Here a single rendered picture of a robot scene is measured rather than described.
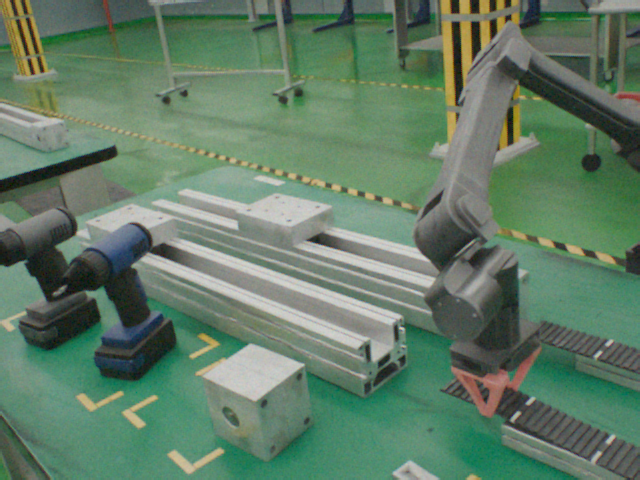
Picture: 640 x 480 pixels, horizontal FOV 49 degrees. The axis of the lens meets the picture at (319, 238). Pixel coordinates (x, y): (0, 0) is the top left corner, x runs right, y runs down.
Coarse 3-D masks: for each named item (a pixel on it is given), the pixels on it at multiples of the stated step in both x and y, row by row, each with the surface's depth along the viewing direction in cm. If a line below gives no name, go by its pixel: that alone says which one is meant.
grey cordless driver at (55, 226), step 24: (48, 216) 119; (72, 216) 122; (0, 240) 113; (24, 240) 115; (48, 240) 118; (0, 264) 114; (24, 264) 119; (48, 264) 120; (48, 288) 121; (48, 312) 120; (72, 312) 123; (96, 312) 127; (24, 336) 123; (48, 336) 120; (72, 336) 124
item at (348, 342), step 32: (160, 256) 138; (192, 256) 132; (224, 256) 127; (160, 288) 131; (192, 288) 123; (224, 288) 115; (256, 288) 120; (288, 288) 113; (320, 288) 111; (224, 320) 117; (256, 320) 110; (288, 320) 104; (320, 320) 102; (352, 320) 105; (384, 320) 100; (288, 352) 107; (320, 352) 101; (352, 352) 95; (384, 352) 99; (352, 384) 98
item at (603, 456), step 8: (608, 440) 79; (616, 440) 79; (624, 440) 79; (600, 448) 78; (608, 448) 78; (616, 448) 78; (592, 456) 77; (600, 456) 77; (608, 456) 77; (600, 464) 76; (608, 464) 76
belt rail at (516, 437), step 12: (504, 432) 85; (516, 432) 83; (528, 432) 83; (504, 444) 86; (516, 444) 84; (528, 444) 83; (540, 444) 81; (552, 444) 80; (540, 456) 82; (552, 456) 82; (564, 456) 79; (576, 456) 78; (564, 468) 80; (576, 468) 79; (588, 468) 78; (600, 468) 76
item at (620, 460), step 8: (624, 448) 78; (632, 448) 78; (616, 456) 77; (624, 456) 77; (632, 456) 76; (616, 464) 76; (624, 464) 76; (632, 464) 76; (616, 472) 75; (624, 472) 75
